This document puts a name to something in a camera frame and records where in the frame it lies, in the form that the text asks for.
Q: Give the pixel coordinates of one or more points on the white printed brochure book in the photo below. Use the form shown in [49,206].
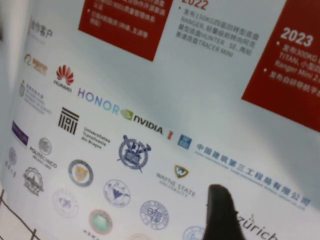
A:
[150,75]

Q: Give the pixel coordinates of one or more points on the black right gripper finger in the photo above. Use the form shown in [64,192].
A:
[221,215]

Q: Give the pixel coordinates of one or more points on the white black-grid tablecloth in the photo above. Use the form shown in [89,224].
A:
[10,225]

